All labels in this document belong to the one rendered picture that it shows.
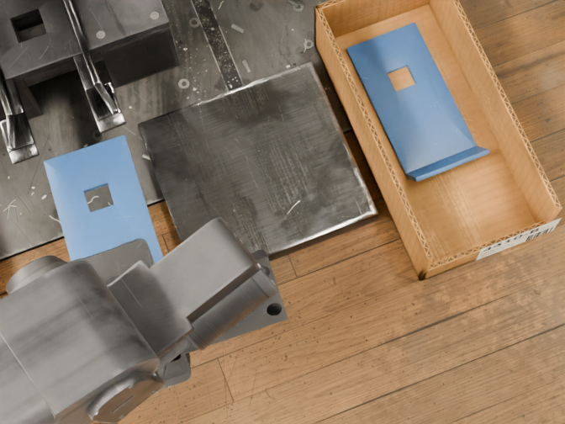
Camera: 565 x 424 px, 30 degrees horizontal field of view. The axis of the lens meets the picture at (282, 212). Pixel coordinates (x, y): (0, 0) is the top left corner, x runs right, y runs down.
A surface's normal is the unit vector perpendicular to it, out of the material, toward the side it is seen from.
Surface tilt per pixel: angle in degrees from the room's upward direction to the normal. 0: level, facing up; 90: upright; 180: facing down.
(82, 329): 14
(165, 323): 9
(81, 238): 5
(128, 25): 0
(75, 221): 5
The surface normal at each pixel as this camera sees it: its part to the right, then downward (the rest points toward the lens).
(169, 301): -0.15, -0.22
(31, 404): 0.17, -0.44
